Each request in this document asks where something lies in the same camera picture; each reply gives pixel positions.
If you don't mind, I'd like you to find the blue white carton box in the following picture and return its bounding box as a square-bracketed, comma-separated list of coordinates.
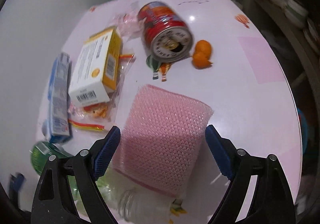
[42, 52, 73, 143]

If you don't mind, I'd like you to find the clear zip bag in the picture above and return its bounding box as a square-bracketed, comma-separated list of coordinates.
[67, 53, 135, 132]

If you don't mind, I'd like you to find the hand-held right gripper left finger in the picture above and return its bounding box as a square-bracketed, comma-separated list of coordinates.
[31, 125, 122, 224]

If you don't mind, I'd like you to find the red tin can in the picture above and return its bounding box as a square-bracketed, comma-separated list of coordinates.
[137, 1, 194, 62]

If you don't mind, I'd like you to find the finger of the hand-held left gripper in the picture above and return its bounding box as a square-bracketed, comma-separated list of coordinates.
[9, 172, 27, 198]

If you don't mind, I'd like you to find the grey metal shelf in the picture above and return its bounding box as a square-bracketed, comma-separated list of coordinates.
[240, 0, 320, 105]

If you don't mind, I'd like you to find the pink mesh foam sleeve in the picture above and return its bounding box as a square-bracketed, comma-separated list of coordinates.
[111, 84, 214, 198]

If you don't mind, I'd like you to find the yellow white carton box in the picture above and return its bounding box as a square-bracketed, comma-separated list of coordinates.
[68, 27, 123, 109]

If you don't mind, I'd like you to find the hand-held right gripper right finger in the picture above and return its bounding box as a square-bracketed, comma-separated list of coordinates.
[205, 124, 296, 224]

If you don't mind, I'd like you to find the pink candy wrapper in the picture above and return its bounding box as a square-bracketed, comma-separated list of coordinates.
[114, 12, 143, 37]

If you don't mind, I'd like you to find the green plastic bottle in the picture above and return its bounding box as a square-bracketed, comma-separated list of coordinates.
[30, 140, 175, 223]

